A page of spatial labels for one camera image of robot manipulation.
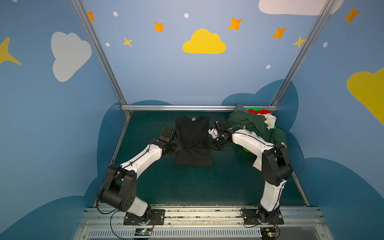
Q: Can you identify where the black t shirt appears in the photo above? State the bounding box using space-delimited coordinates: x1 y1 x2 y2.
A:
175 116 213 167

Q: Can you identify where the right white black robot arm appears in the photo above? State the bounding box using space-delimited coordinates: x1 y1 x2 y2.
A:
208 129 293 224

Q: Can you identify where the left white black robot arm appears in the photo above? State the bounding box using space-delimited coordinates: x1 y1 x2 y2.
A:
97 140 182 225

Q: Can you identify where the bright green plastic basket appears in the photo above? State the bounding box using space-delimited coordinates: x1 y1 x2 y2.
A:
242 107 277 154

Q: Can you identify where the dark green t shirt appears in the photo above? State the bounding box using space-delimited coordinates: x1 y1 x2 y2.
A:
228 111 288 145

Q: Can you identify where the grey t shirt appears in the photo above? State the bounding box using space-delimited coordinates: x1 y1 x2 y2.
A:
235 104 249 113

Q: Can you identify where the red t shirt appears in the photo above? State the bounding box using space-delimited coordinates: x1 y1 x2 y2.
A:
248 109 271 115

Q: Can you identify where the white t shirt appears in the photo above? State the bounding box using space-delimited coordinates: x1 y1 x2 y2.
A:
251 113 288 172

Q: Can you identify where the left green circuit board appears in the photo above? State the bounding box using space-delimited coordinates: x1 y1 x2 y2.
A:
135 229 153 238

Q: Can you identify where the green circuit board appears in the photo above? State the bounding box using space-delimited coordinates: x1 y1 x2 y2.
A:
260 228 279 240
135 229 153 238

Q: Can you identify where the right green circuit board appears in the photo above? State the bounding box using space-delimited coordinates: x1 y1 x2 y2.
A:
260 228 279 240

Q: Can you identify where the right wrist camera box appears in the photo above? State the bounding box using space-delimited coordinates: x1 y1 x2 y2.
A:
208 118 229 139

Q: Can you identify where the rear horizontal aluminium rail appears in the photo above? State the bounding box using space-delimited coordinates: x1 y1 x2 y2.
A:
120 104 279 112

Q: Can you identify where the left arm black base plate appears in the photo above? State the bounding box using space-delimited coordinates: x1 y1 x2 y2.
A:
123 209 165 226

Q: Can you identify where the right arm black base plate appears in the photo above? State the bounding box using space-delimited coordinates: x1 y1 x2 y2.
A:
240 208 284 226

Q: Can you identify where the right rear aluminium post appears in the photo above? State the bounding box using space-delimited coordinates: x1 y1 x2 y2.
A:
270 0 337 108

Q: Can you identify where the aluminium post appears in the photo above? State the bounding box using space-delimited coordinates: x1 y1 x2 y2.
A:
71 0 127 106
270 0 337 108

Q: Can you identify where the right side floor rail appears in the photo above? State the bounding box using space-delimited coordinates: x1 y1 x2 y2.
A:
292 171 310 207

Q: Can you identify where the front aluminium rail bed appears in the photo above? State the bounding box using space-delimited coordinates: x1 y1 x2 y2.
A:
74 204 334 240

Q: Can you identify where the left rear aluminium post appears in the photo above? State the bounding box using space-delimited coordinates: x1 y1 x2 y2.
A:
71 0 127 106

